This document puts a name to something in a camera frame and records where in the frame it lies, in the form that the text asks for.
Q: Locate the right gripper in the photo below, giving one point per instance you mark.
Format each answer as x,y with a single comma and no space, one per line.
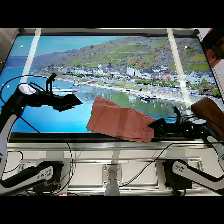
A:
159,127

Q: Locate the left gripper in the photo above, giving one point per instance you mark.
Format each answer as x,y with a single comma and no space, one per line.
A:
65,102

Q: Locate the pink garment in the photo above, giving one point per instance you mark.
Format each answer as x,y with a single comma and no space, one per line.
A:
118,120

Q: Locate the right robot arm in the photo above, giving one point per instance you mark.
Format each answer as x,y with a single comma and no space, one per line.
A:
200,176

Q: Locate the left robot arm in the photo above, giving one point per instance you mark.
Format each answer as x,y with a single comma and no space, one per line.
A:
13,106

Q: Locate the heap of clothes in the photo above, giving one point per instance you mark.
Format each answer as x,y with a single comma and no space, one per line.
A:
215,41

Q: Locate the brown garment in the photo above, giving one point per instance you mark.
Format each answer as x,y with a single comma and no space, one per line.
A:
210,112

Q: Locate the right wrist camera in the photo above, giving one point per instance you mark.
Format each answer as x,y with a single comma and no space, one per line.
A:
177,114

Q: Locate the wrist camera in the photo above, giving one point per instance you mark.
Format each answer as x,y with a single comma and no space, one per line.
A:
51,82
177,114

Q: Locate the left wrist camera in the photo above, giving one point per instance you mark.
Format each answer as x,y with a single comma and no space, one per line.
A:
51,82

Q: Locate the silver frame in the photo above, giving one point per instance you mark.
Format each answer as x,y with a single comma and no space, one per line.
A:
113,156

